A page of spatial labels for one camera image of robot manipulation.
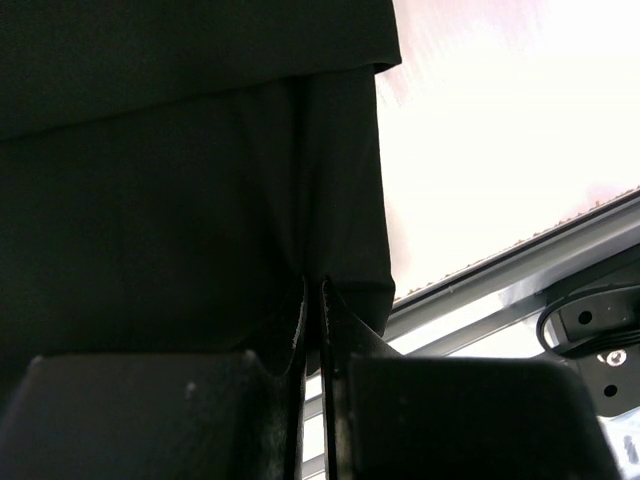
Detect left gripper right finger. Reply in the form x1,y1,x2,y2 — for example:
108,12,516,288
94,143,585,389
321,281,619,480

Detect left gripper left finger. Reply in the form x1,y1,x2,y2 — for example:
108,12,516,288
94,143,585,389
1,280,308,479

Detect black trousers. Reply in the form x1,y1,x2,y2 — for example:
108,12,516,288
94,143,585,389
1,1,401,375

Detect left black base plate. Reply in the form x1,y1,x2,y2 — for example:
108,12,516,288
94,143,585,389
536,283,639,417

